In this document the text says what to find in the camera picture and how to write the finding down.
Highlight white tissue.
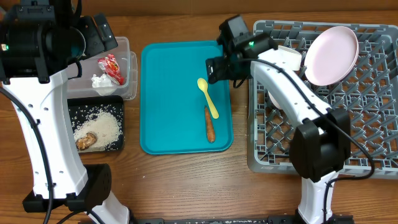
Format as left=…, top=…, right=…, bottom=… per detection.
left=91, top=73, right=113, bottom=88

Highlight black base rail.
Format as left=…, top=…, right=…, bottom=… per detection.
left=127, top=213, right=355, bottom=224

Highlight cream white bowl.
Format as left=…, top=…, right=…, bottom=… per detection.
left=277, top=45, right=302, bottom=71

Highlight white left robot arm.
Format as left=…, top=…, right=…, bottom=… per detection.
left=1, top=1, right=132, bottom=223

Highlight teal plastic tray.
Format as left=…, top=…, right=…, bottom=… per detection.
left=140, top=40, right=234, bottom=155

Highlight orange carrot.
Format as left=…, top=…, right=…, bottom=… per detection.
left=205, top=107, right=216, bottom=143

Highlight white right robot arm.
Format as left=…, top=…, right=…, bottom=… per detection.
left=206, top=15, right=375, bottom=223

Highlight red wrapper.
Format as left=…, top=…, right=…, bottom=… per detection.
left=97, top=54, right=124, bottom=85

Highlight black waste tray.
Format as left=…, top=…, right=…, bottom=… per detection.
left=67, top=95, right=126, bottom=153

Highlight clear plastic bin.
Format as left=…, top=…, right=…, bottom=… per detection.
left=67, top=37, right=138, bottom=100

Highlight white round plate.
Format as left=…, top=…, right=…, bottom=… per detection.
left=304, top=26, right=359, bottom=86

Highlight pink white bowl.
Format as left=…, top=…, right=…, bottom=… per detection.
left=268, top=91, right=282, bottom=110

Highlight white rice pile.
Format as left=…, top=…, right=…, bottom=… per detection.
left=70, top=105, right=124, bottom=152

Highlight yellow plastic spoon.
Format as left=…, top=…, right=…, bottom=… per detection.
left=197, top=78, right=219, bottom=119

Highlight brown food scraps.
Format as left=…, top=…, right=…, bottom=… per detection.
left=75, top=133, right=97, bottom=151

